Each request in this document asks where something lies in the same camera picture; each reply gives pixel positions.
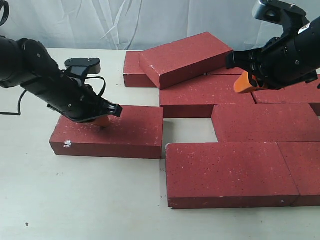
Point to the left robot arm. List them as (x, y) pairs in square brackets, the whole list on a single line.
[(27, 63)]

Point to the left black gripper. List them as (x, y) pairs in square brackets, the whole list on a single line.
[(78, 103)]

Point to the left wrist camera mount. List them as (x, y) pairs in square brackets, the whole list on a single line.
[(79, 68)]

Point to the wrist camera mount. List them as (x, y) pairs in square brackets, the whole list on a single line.
[(288, 15), (79, 68)]

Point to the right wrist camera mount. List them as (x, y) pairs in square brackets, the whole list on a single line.
[(288, 15)]

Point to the red brick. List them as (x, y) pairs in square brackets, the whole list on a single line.
[(196, 98), (303, 162), (224, 71), (182, 60), (228, 175), (276, 122), (133, 75), (301, 93), (137, 134)]

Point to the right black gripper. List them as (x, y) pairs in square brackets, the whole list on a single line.
[(281, 63)]

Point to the blue-grey backdrop cloth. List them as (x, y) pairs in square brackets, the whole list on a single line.
[(135, 24)]

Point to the red brick top back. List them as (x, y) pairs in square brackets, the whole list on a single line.
[(182, 60)]

